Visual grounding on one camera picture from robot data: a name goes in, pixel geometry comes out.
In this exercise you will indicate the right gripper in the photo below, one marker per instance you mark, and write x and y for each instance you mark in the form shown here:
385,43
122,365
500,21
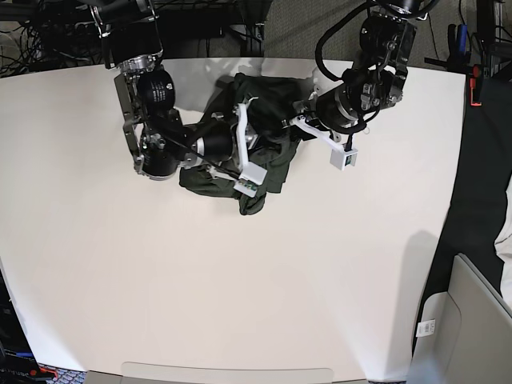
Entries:
246,138

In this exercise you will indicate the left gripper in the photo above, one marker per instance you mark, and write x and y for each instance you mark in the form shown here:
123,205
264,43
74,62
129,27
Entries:
306,114

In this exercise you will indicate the green long-sleeve T-shirt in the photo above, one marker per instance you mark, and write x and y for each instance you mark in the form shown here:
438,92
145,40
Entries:
276,145

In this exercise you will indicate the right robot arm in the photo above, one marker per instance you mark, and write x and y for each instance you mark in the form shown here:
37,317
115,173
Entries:
158,141

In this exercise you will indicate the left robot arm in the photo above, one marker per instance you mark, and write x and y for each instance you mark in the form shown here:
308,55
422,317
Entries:
377,77

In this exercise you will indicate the red black clamp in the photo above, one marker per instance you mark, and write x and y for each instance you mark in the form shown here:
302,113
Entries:
474,74

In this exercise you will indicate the dark grey cloth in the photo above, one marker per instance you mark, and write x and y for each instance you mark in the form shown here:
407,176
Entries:
477,211

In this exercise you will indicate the white cloth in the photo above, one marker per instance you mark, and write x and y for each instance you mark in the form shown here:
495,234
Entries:
502,243

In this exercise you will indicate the white paper tag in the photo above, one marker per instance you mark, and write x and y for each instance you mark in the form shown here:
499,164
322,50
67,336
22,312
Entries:
425,328

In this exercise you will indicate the grey plastic bin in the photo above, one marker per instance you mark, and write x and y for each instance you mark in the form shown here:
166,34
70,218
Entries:
472,338

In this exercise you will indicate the black box with label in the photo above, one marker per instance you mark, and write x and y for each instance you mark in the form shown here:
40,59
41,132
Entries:
14,369

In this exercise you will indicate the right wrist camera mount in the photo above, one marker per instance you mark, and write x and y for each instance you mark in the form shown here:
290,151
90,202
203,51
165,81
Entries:
250,176

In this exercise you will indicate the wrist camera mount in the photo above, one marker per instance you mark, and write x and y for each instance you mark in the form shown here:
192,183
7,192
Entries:
250,176
342,153

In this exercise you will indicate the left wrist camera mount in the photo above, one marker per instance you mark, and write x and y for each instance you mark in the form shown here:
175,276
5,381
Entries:
342,153

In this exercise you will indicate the blue handled tool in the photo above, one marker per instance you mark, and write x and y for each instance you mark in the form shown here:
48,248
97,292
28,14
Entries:
456,38

